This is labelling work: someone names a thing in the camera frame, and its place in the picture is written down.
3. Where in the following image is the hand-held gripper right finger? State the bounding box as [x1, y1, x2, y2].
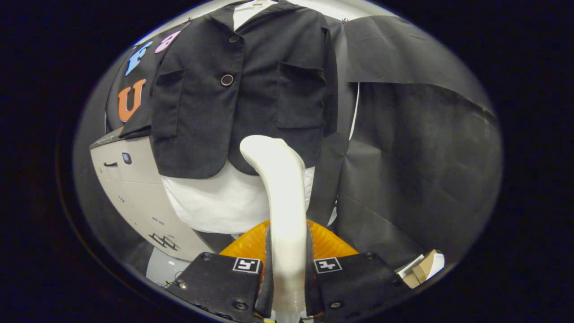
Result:
[306, 220, 413, 321]

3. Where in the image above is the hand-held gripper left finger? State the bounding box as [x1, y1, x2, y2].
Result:
[166, 220, 275, 323]

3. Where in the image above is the white shirt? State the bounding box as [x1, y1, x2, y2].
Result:
[161, 0, 315, 235]

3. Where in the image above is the white garment steamer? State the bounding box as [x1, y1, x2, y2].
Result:
[239, 135, 308, 321]

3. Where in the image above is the black blazer jacket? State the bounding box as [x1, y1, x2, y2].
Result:
[120, 0, 339, 180]

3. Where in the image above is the small cardboard box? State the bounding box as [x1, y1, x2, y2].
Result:
[401, 249, 445, 289]

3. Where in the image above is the black backdrop cloth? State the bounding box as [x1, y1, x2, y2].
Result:
[74, 16, 503, 270]

